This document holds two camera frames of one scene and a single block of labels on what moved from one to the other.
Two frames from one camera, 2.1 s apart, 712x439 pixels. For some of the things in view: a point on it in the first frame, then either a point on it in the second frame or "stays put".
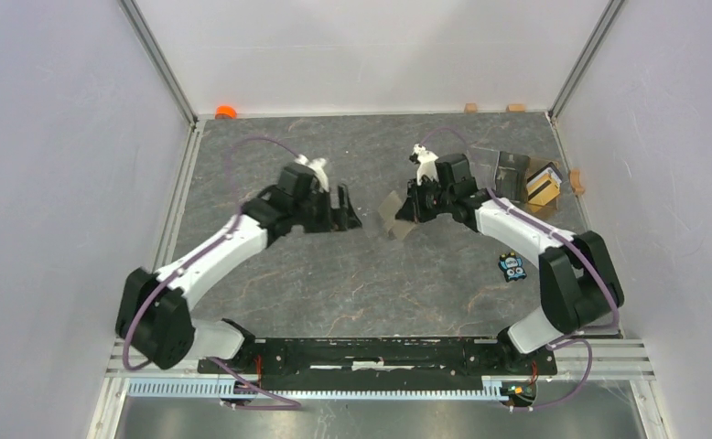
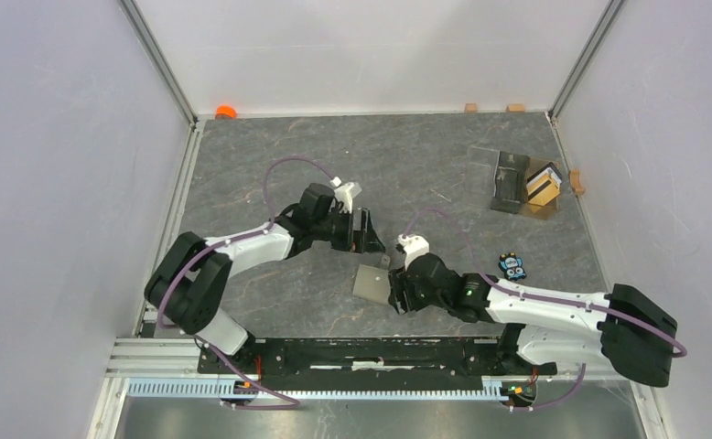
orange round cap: [225, 112] stays put
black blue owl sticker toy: [512, 267] stays put
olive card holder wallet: [397, 229] → [372, 283]
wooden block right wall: [576, 182] stays put
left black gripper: [335, 219] → [364, 240]
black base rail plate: [382, 363] stays put
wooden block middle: [515, 108] stays put
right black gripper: [412, 209] → [399, 283]
